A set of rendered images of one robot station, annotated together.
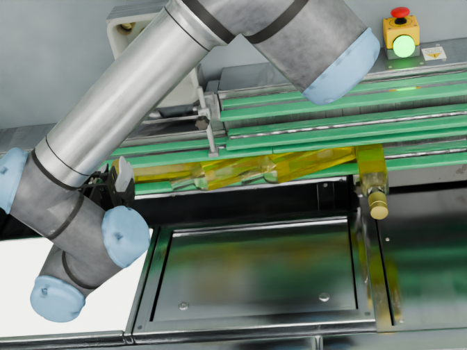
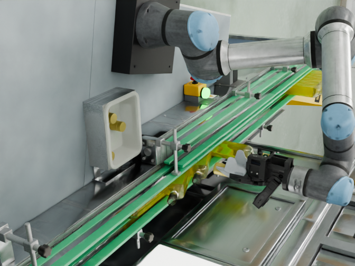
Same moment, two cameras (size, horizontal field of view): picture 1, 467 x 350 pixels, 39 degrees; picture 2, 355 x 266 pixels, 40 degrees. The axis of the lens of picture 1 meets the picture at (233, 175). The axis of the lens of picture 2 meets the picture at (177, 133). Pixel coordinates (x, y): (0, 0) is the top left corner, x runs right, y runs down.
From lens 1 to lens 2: 1.59 m
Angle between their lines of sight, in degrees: 61
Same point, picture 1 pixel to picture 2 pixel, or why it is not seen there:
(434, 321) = not seen: hidden behind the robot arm
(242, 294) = (254, 229)
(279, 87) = (180, 125)
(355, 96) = (214, 117)
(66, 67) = (50, 160)
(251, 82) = (165, 129)
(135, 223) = not seen: hidden behind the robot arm
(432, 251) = not seen: hidden behind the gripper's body
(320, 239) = (235, 197)
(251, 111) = (189, 138)
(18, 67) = (18, 171)
